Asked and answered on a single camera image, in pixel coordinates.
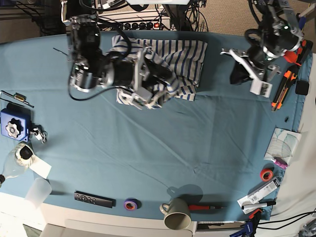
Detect orange black clamp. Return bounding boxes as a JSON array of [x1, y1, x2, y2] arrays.
[[283, 39, 314, 66]]

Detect clear plastic bottle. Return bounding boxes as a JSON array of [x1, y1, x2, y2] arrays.
[[0, 142, 34, 186]]

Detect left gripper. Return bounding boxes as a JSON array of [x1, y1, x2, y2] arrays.
[[220, 48, 281, 98]]

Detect black square box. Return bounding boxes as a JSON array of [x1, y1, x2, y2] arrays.
[[295, 80, 310, 96]]

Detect translucent plastic cup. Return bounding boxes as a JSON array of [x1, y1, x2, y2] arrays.
[[24, 178, 52, 210]]

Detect black remote control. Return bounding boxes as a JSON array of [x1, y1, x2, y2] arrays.
[[74, 191, 116, 208]]

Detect blue box with knob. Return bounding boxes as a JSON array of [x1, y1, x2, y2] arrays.
[[0, 108, 31, 142]]

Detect red handled screwdriver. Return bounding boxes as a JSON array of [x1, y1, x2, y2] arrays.
[[188, 205, 224, 211]]

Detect purple small tube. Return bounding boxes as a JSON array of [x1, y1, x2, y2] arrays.
[[271, 158, 288, 169]]

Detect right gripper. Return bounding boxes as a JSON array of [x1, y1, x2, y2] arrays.
[[120, 47, 173, 110]]

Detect white paper card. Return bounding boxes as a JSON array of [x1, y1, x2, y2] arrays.
[[29, 155, 51, 179]]

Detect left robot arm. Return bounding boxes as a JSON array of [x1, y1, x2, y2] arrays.
[[221, 0, 303, 98]]

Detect metal rod with spring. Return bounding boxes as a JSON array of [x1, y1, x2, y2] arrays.
[[0, 90, 34, 108]]

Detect white packaged item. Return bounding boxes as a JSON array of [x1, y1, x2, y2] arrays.
[[237, 177, 281, 214]]

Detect blue white striped T-shirt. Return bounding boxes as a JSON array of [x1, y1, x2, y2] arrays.
[[102, 36, 207, 104]]

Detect purple tape roll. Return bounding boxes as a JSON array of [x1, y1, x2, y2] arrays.
[[123, 198, 139, 211]]

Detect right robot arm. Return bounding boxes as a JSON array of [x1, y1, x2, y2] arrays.
[[61, 0, 179, 110]]

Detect leaf patterned paper roll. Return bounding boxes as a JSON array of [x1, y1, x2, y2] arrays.
[[264, 128, 302, 163]]

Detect blue table cloth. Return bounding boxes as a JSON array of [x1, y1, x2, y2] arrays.
[[0, 31, 305, 221]]

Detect black power strip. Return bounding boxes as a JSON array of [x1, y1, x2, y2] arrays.
[[115, 22, 163, 31]]

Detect small white keyring gadget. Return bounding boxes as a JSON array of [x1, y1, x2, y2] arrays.
[[30, 127, 47, 144]]

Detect black marker pen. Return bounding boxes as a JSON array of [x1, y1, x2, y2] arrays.
[[241, 201, 276, 210]]

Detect blue black bar clamp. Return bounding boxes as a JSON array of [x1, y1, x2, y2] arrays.
[[230, 208, 263, 237]]

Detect grey ceramic mug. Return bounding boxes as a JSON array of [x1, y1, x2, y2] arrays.
[[159, 198, 192, 231]]

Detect orange tape roll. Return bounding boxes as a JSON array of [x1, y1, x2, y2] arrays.
[[260, 168, 274, 182]]

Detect orange black utility knife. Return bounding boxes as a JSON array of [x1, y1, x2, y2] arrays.
[[272, 67, 298, 112]]

